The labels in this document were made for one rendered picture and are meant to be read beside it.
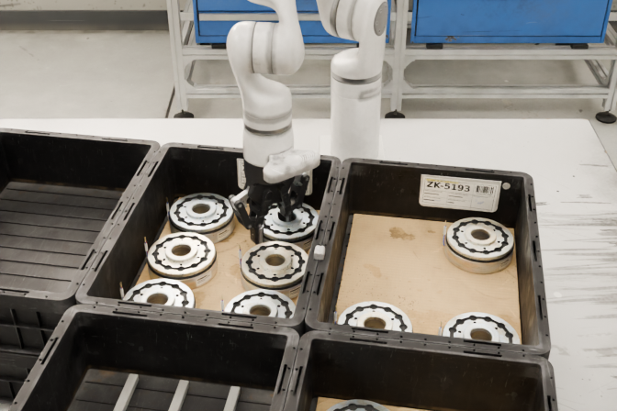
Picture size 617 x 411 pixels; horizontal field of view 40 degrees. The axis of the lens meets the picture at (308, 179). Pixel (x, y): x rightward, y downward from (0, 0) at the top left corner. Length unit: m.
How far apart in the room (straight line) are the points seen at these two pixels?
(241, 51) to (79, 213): 0.46
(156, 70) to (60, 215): 2.36
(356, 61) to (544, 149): 0.57
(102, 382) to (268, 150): 0.38
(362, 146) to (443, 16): 1.66
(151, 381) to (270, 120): 0.39
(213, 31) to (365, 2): 1.79
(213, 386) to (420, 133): 0.94
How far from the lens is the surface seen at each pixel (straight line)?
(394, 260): 1.32
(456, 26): 3.21
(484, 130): 1.93
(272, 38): 1.14
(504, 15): 3.23
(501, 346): 1.06
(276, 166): 1.19
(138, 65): 3.83
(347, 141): 1.57
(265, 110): 1.18
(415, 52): 3.22
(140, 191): 1.31
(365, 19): 1.45
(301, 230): 1.32
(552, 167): 1.83
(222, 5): 3.15
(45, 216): 1.47
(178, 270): 1.26
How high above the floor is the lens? 1.66
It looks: 34 degrees down
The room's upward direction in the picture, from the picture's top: straight up
